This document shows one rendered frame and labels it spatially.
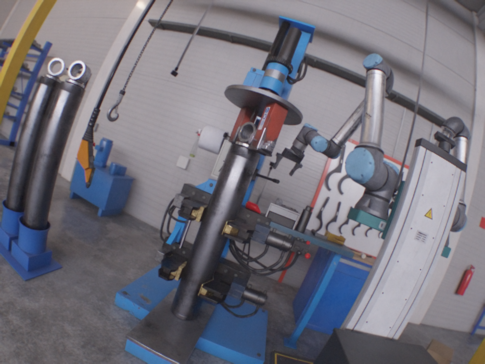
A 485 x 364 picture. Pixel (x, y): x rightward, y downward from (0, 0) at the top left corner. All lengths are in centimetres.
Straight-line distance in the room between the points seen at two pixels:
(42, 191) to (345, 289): 291
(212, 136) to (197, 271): 141
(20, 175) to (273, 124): 198
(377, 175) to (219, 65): 349
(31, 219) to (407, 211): 237
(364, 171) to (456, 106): 428
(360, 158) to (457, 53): 503
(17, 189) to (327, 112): 391
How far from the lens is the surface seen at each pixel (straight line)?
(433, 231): 134
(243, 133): 174
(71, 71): 204
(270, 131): 151
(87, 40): 624
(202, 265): 173
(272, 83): 175
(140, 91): 461
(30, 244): 219
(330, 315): 292
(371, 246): 404
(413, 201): 124
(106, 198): 373
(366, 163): 111
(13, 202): 236
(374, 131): 122
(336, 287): 277
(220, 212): 162
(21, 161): 226
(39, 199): 205
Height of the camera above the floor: 130
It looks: 2 degrees down
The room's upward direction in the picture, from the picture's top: 21 degrees clockwise
